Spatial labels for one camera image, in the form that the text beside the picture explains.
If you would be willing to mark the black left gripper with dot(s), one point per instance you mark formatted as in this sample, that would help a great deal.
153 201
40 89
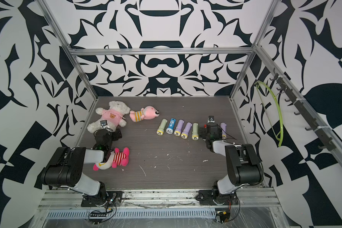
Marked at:
116 137

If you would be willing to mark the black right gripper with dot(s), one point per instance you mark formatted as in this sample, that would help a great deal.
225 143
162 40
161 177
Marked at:
204 131

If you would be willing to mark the purple flashlight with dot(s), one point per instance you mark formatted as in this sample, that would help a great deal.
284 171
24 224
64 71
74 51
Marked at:
223 127
178 129
186 131

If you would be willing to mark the green flashlight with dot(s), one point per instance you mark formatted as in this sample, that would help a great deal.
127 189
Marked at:
195 131
161 129

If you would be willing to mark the blue flashlight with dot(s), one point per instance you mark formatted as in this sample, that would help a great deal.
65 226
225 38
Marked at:
171 126

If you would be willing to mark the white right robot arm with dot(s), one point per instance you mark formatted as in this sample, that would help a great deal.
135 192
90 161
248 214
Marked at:
244 168

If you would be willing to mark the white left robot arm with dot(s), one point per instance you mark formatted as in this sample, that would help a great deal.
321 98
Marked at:
65 168

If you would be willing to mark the glasses doll plush toy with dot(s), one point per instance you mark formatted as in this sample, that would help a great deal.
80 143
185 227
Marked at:
116 158

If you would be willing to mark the white teddy pink shirt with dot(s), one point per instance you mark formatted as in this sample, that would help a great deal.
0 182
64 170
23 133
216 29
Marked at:
114 116

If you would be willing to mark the pink striped plush toy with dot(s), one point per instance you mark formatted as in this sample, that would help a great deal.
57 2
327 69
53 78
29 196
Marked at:
147 113

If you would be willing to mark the green curved tube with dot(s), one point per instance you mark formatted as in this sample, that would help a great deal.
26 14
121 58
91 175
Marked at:
280 135

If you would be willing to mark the black hook rack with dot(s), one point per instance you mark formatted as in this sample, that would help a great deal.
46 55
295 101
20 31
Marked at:
304 109

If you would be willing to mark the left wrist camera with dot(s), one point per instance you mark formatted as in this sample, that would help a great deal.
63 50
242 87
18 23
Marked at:
103 123

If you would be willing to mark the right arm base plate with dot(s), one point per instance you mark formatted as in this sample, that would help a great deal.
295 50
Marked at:
211 198

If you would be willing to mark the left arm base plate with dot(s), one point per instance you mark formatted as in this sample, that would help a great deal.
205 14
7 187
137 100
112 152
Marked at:
108 199

